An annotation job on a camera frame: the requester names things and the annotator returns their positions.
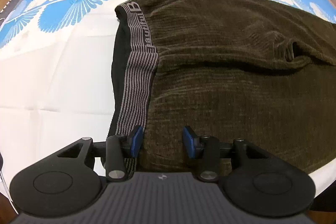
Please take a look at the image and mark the brown corduroy pants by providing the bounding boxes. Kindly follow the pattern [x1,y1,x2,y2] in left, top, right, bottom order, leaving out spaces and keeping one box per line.
[109,0,335,173]

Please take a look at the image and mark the blue white patterned bed sheet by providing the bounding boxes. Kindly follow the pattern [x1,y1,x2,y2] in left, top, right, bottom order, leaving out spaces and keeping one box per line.
[0,0,336,204]

